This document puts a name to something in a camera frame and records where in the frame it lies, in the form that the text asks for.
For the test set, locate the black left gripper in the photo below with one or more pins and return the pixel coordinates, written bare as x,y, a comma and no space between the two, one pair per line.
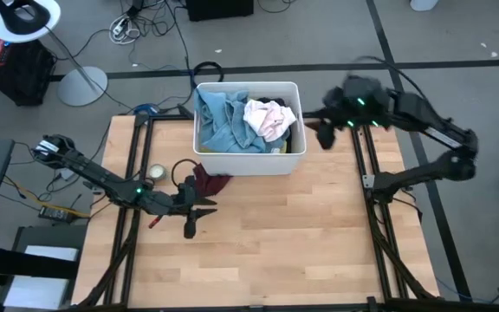
184,201

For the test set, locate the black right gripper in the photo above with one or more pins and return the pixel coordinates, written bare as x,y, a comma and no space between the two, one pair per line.
336,108

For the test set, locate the yellow garment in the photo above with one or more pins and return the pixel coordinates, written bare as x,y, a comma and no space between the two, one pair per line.
280,150

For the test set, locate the dark grey elastic-waist trousers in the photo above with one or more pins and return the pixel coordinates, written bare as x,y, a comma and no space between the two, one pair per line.
277,102

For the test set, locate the salmon pink garment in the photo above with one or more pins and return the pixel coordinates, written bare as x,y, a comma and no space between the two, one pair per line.
269,119

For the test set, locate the light blue terry garment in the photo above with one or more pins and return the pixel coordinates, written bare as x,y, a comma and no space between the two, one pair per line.
219,125

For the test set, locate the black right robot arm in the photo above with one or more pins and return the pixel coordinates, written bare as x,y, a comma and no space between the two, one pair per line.
427,130

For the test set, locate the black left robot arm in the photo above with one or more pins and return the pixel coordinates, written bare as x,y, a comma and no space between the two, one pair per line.
85,167

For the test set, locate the maroon garment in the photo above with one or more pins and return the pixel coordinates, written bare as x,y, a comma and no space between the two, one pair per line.
208,182

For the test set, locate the red marker pen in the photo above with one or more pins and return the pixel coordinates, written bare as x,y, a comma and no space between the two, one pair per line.
154,222

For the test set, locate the grey tape roll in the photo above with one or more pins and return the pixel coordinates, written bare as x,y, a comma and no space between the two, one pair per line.
157,172

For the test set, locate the white perforated laundry basket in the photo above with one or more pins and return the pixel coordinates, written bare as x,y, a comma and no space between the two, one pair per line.
249,162

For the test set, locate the black power adapter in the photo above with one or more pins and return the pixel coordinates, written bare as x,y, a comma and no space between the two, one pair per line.
56,213

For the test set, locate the white object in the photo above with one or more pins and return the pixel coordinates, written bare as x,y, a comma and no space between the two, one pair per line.
423,4

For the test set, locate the grey white shelf unit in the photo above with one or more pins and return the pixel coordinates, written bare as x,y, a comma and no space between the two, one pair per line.
46,260

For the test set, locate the black box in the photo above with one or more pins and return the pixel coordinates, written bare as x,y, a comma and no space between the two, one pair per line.
219,8

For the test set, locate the grey round floor stand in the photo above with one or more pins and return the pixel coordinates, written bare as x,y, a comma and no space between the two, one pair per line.
82,86

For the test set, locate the white power strip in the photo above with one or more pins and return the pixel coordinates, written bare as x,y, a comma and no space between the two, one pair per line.
121,28

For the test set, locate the white round side table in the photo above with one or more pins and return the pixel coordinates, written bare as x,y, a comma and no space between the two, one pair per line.
50,15

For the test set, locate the black headset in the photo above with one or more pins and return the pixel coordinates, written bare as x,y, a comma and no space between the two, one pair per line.
22,17

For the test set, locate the black aluminium table frame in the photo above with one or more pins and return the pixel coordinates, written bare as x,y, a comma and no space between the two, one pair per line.
405,305

